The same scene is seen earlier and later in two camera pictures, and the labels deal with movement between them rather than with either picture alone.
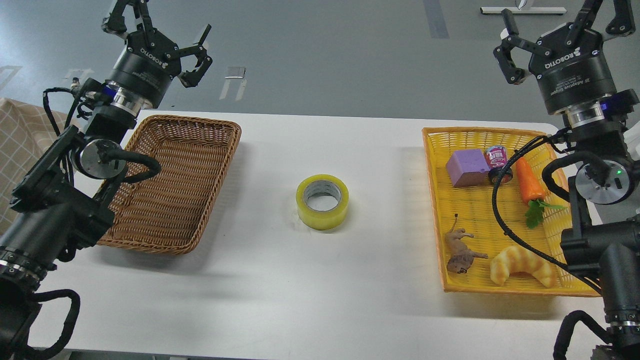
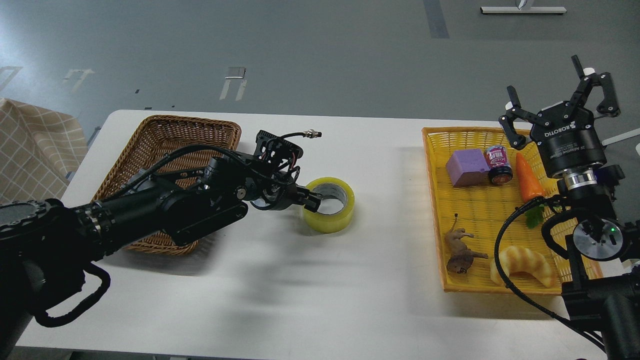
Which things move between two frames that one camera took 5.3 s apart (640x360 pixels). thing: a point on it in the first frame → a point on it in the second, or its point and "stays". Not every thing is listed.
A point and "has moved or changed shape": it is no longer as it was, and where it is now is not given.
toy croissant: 514,259 stays
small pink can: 496,157 stays
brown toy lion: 463,257 stays
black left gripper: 144,68 → 278,190
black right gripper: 575,75 → 568,143
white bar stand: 525,10 stays
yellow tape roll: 322,202 has moved or changed shape
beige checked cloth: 26,134 stays
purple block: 468,167 stays
